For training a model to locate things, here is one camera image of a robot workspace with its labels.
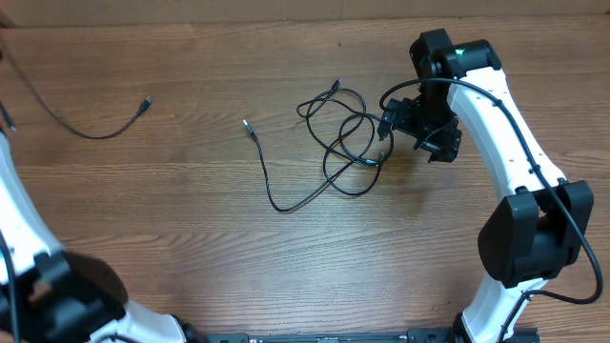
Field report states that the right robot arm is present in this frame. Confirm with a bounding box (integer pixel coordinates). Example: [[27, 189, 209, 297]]
[[377, 30, 594, 342]]

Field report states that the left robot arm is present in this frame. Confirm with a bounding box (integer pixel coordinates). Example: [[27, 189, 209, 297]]
[[1, 136, 198, 343]]

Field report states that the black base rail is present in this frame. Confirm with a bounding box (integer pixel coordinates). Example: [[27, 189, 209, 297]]
[[204, 326, 539, 343]]

